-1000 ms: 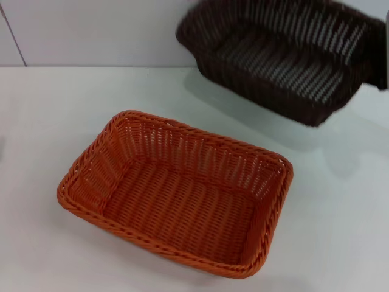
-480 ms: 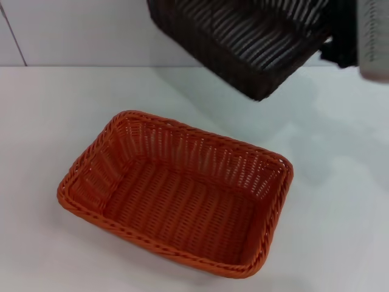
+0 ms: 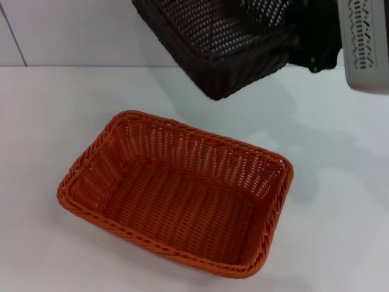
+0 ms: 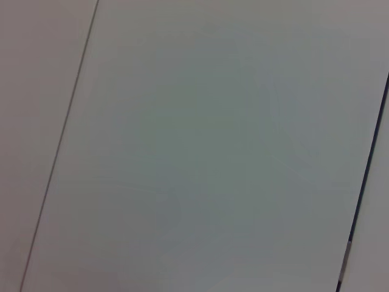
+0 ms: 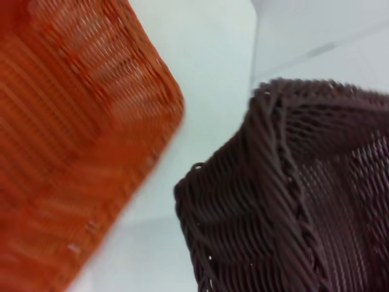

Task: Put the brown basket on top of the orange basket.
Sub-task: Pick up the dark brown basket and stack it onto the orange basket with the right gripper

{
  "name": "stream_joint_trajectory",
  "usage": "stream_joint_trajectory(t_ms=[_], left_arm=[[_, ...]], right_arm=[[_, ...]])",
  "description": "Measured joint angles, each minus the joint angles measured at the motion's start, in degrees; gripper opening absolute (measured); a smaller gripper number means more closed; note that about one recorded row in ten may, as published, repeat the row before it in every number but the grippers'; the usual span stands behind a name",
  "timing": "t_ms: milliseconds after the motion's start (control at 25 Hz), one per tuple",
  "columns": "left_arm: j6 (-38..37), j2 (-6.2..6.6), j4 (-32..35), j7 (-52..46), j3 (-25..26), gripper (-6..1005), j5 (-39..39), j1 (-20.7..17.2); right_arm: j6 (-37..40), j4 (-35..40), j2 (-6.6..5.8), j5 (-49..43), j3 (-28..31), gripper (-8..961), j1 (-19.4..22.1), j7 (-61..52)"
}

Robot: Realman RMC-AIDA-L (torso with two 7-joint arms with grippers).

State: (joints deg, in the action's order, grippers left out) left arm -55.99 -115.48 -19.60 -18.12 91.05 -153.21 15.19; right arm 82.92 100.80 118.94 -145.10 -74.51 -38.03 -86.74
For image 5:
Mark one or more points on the dark brown woven plastic basket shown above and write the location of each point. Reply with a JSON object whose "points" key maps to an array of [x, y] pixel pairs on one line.
{"points": [[288, 197]]}

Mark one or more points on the orange woven plastic basket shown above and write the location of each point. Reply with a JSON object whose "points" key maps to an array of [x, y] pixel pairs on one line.
{"points": [[76, 137]]}

